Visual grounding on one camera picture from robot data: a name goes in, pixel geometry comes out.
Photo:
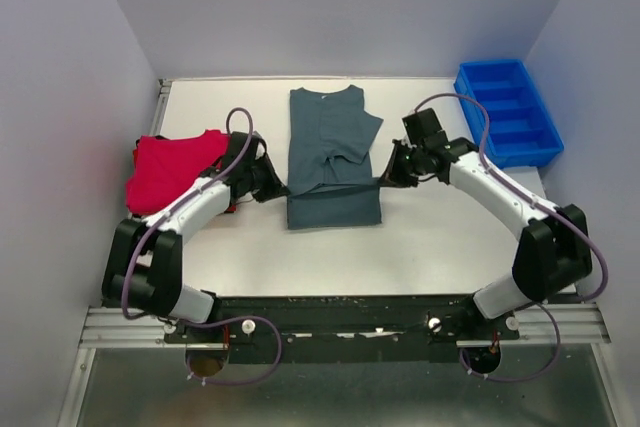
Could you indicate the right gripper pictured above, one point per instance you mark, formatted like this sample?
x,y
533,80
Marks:
x,y
394,177

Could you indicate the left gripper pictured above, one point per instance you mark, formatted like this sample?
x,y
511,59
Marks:
x,y
274,188

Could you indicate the grey-blue t shirt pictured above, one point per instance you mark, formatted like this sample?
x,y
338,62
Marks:
x,y
330,177

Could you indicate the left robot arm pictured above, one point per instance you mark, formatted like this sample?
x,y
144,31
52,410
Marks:
x,y
144,269

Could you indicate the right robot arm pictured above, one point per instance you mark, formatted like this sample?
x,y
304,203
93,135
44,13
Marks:
x,y
552,251

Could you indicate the magenta folded t shirt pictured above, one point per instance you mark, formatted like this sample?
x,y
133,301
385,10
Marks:
x,y
165,168

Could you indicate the blue plastic bin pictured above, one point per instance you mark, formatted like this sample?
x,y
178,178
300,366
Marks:
x,y
521,130

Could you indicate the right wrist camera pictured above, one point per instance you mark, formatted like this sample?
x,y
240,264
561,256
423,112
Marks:
x,y
423,129

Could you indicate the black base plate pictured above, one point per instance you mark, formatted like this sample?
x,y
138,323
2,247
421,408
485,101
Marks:
x,y
350,329

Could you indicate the aluminium frame rail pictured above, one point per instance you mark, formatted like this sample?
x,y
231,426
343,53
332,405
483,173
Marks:
x,y
183,106

